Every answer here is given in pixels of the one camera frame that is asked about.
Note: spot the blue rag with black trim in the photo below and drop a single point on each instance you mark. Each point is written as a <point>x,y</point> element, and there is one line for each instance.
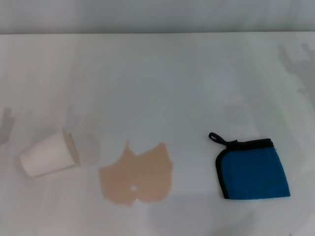
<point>253,172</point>

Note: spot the white paper cup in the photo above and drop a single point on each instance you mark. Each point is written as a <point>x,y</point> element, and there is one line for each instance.
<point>46,155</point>

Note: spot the brown liquid stain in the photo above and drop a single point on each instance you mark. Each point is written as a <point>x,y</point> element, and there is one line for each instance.
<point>137,174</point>

